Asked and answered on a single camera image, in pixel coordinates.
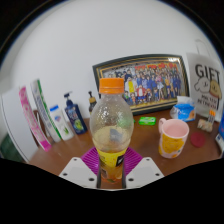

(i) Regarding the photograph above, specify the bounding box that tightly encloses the green and white long box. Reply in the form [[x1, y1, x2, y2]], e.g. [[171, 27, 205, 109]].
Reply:
[[29, 78, 63, 144]]

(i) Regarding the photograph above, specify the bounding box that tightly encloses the pink mug with yellow print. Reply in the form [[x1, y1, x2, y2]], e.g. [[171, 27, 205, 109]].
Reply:
[[157, 117, 190, 159]]

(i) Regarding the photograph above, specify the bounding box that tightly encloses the flat round red coaster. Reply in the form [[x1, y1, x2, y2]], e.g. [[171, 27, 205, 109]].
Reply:
[[190, 130, 207, 148]]

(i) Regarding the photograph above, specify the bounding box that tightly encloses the framed cartoon group picture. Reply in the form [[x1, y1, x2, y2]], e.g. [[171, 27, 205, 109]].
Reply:
[[92, 53, 190, 116]]

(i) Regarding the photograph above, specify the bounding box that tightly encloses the white bottle with blue cap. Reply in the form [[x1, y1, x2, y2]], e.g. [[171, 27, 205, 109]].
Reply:
[[49, 104, 75, 141]]

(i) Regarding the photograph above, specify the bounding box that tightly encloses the amber pump bottle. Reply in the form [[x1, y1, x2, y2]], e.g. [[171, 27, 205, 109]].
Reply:
[[87, 90, 98, 116]]

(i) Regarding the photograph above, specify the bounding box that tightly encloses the orange-capped clear drink bottle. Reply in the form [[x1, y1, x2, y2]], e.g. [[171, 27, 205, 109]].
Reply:
[[89, 77, 135, 184]]

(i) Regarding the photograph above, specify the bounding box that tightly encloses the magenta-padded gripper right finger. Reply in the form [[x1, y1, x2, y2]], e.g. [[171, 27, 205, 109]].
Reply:
[[121, 146, 165, 189]]

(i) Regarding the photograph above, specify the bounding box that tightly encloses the pink and white long box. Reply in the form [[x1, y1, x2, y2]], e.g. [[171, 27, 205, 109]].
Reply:
[[18, 85, 53, 153]]

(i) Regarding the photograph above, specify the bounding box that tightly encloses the blue tissue packet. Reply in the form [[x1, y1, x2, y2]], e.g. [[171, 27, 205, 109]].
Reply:
[[169, 95, 197, 123]]

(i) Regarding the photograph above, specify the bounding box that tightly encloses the blue mouthwash bottle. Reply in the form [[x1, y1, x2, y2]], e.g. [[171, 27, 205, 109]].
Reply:
[[218, 113, 224, 141]]

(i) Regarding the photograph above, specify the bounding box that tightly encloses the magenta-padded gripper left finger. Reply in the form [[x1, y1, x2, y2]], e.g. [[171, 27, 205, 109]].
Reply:
[[59, 146, 103, 189]]

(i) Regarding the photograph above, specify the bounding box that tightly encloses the dark blue pump bottle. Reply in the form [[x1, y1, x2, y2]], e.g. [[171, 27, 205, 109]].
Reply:
[[63, 91, 88, 135]]

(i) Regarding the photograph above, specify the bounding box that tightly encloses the small green packet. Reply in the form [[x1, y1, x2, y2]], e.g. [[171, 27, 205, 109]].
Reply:
[[138, 116, 157, 126]]

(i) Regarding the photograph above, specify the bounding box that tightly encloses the white tote bag with dogs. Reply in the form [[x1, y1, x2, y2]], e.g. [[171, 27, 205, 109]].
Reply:
[[185, 39, 224, 123]]

